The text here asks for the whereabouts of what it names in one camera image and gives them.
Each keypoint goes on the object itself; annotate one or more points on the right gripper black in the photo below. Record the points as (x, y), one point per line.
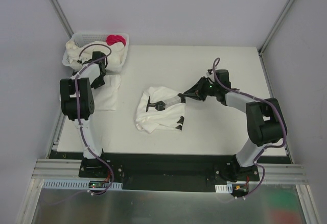
(182, 97)

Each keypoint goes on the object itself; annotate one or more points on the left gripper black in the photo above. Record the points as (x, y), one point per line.
(101, 73)

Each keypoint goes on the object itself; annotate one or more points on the white t shirt stack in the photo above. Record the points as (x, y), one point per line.
(107, 94)

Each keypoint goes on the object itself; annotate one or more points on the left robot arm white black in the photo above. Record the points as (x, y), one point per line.
(93, 161)

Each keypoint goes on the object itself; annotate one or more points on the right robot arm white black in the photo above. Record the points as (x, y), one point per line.
(265, 122)

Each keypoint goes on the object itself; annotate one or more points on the cream clothes in basket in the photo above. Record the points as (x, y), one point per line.
(75, 56)

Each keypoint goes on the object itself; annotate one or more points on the red garment in basket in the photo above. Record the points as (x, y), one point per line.
(113, 39)

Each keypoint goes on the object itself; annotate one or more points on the white plastic laundry basket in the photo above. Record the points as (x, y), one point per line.
(83, 38)

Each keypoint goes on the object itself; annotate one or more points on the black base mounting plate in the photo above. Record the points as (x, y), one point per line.
(159, 172)

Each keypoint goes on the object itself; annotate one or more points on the right aluminium frame post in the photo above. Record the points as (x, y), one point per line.
(277, 24)

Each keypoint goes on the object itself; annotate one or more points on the aluminium frame post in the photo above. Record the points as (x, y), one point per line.
(277, 24)
(62, 17)

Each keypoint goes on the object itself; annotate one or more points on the left aluminium frame post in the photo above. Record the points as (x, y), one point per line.
(62, 17)

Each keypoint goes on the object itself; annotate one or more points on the aluminium rail front left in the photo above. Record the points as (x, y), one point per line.
(56, 168)

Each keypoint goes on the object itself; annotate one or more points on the aluminium rail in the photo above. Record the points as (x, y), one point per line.
(284, 174)
(56, 168)

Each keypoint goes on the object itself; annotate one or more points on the right white cable duct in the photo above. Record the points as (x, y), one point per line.
(224, 188)

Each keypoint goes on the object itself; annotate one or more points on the white cable duct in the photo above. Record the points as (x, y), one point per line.
(224, 188)
(81, 185)

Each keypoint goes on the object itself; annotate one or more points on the left white cable duct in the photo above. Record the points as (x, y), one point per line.
(81, 185)

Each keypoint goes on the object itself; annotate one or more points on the aluminium rail front right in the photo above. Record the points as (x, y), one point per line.
(284, 174)

